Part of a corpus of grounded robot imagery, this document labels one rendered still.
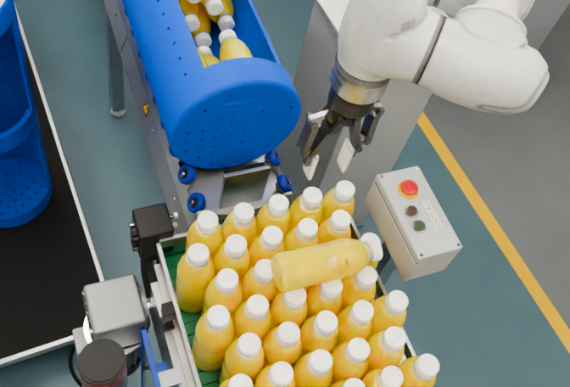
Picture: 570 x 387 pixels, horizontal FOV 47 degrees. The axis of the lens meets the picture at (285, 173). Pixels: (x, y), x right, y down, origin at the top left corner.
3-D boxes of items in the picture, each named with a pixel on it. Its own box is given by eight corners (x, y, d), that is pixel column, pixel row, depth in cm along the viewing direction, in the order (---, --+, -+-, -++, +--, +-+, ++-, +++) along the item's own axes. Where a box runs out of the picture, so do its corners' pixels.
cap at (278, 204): (265, 200, 129) (265, 195, 128) (282, 195, 130) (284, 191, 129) (272, 217, 127) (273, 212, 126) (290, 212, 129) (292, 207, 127)
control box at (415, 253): (403, 191, 147) (419, 164, 138) (444, 270, 137) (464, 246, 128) (363, 200, 143) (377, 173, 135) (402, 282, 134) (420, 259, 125)
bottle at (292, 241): (279, 253, 144) (294, 209, 129) (310, 265, 144) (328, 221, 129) (269, 281, 140) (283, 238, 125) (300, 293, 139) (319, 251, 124)
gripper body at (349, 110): (371, 64, 107) (355, 102, 114) (322, 71, 104) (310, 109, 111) (389, 99, 103) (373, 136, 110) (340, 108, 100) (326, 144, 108)
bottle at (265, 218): (243, 241, 144) (254, 195, 129) (272, 232, 147) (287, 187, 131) (254, 269, 141) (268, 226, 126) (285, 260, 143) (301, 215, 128)
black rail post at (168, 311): (170, 316, 132) (172, 299, 125) (175, 329, 130) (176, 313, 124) (159, 318, 131) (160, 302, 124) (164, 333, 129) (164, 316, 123)
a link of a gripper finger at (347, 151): (344, 137, 118) (349, 137, 119) (336, 160, 124) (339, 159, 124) (351, 151, 117) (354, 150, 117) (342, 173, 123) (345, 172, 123)
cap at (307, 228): (299, 219, 128) (301, 214, 127) (319, 226, 128) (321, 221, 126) (293, 235, 126) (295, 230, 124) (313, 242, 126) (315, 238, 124)
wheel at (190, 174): (193, 160, 144) (187, 159, 143) (199, 177, 142) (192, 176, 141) (180, 172, 146) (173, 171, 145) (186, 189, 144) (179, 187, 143)
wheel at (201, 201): (203, 188, 141) (196, 187, 139) (209, 206, 139) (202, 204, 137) (189, 200, 143) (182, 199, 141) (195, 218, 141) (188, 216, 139)
